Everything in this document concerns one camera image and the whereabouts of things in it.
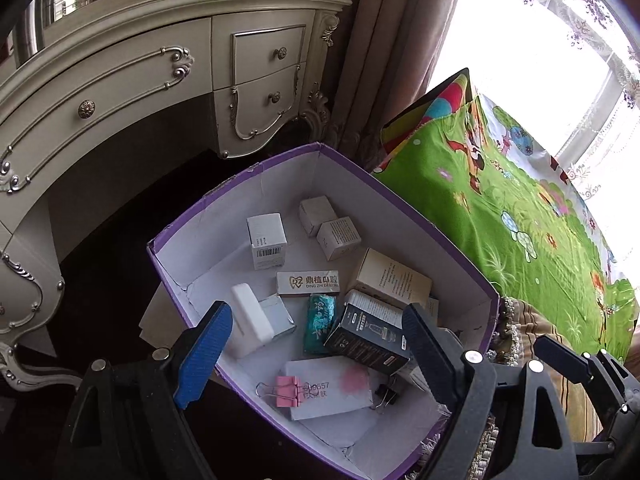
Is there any cream ornate dresser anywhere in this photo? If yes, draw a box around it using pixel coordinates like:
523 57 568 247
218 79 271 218
0 0 353 396

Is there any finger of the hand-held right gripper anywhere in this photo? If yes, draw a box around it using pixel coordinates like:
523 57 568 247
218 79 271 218
533 335 640 457

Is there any white film-wrapped box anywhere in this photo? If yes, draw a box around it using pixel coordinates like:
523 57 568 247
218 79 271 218
257 294 297 336

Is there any white rounded block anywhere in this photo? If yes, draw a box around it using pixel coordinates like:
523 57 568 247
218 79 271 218
230 282 276 359

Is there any white box with barcode label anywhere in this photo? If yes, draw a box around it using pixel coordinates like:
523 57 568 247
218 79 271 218
246 212 289 271

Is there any teal tissue packet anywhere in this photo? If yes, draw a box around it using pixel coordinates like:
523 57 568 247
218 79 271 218
303 292 337 353

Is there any purple cardboard box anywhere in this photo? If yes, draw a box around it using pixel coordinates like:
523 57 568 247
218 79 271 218
146 142 501 480

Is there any pink binder clip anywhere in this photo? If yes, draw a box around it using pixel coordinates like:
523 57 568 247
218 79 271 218
255 376 313 408

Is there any brown curtain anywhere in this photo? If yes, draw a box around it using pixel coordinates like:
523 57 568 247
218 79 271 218
320 0 471 171

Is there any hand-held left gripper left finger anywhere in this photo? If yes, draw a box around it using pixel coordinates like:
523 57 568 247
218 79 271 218
52 300 234 480

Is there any plain grey-white cube box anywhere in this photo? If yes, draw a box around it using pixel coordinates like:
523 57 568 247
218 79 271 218
298 196 335 237

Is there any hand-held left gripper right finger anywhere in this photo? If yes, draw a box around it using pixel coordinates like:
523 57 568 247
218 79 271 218
401 303 579 480

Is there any white cardboard sheet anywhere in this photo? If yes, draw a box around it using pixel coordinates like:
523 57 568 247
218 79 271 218
139 280 191 348

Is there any green cartoon printed tablecloth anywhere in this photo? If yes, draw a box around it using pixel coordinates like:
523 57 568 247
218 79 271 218
372 67 640 366

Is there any large beige printed box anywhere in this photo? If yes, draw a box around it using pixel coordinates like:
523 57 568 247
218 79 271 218
345 247 433 311

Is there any white lace curtain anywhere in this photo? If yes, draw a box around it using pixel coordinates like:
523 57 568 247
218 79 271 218
465 0 640 201

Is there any black binder clip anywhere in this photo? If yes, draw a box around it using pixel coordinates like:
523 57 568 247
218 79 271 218
372 380 401 413

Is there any small white cube box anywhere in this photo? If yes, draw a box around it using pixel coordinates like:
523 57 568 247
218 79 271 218
316 216 362 262

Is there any black product box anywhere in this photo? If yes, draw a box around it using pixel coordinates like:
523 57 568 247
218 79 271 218
324 290 413 376

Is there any long beige box orange logo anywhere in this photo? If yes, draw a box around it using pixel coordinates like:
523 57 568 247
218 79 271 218
276 270 341 297

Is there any white box with pink blot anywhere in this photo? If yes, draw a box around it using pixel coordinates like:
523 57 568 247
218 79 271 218
286 357 376 422

